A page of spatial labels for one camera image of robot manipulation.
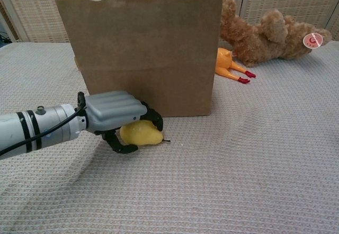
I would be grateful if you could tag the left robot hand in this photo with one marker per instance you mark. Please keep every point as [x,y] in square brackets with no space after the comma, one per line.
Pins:
[114,112]

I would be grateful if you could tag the yellow pear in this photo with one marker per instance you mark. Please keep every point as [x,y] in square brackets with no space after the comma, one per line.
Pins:
[140,134]

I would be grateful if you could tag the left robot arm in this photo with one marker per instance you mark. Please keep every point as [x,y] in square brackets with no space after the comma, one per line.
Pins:
[31,130]

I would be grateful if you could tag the brown paper bag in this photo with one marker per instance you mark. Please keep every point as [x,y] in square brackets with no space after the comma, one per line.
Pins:
[143,54]

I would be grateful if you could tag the orange rubber chicken toy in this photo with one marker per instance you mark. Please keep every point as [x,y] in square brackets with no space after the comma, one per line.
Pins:
[225,64]

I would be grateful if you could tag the brown teddy bear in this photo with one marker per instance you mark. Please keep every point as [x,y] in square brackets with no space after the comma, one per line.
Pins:
[265,40]

